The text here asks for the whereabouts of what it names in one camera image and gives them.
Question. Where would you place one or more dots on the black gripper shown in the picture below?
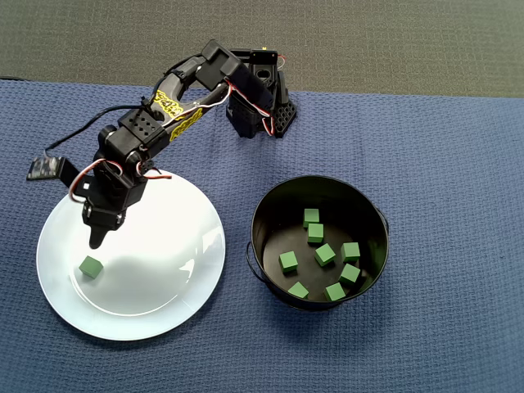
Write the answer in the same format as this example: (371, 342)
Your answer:
(102, 216)

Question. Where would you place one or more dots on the green cube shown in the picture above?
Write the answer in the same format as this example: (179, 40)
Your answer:
(288, 262)
(350, 251)
(311, 217)
(298, 290)
(349, 274)
(315, 233)
(325, 254)
(91, 267)
(335, 292)

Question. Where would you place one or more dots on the white round plate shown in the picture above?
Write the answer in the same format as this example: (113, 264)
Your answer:
(143, 286)

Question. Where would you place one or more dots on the black metal bucket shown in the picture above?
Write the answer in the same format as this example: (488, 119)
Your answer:
(266, 213)

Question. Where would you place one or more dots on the blue woven tablecloth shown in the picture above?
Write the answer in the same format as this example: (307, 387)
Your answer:
(409, 204)

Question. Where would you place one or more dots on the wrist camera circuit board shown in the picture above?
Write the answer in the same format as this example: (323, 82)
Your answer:
(43, 168)

